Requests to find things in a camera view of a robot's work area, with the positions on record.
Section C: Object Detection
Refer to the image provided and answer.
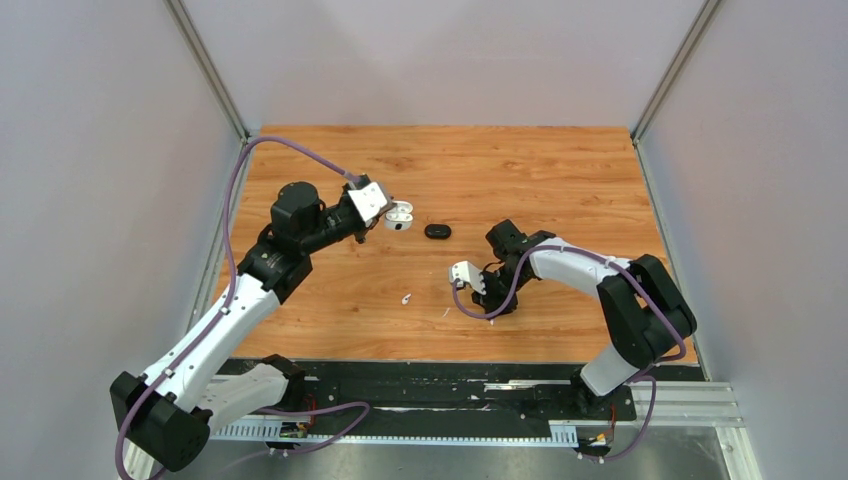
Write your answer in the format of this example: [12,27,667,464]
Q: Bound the right aluminium corner post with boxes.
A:
[630,0,724,146]

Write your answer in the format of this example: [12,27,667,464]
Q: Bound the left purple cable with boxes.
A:
[115,135,372,480]

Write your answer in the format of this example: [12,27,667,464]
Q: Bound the white earbud charging case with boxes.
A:
[383,201,414,231]

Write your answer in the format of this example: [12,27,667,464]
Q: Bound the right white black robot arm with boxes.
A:
[449,220,697,418]

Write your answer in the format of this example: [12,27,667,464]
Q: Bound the black earbud charging case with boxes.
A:
[424,223,452,240]

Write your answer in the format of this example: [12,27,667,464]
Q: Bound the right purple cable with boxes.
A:
[451,245,689,463]

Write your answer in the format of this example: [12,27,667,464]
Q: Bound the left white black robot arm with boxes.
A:
[110,178,414,477]

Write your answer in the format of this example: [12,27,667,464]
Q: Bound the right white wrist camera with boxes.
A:
[448,261,487,295]

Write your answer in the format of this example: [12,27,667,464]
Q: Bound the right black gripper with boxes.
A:
[469,265,529,320]

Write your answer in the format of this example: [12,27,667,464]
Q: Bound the purple cable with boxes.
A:
[451,245,689,463]
[115,135,372,480]

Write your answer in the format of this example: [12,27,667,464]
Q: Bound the aluminium frame rail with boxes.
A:
[209,381,741,441]

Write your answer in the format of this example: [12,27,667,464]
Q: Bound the white slotted cable duct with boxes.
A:
[162,418,579,446]

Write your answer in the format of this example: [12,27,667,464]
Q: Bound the left aluminium corner post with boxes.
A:
[163,0,251,144]

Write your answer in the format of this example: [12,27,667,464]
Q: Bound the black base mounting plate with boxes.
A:
[296,360,637,439]

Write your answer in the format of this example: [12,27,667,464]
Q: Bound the aluminium corner post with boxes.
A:
[163,0,251,144]
[630,0,724,146]

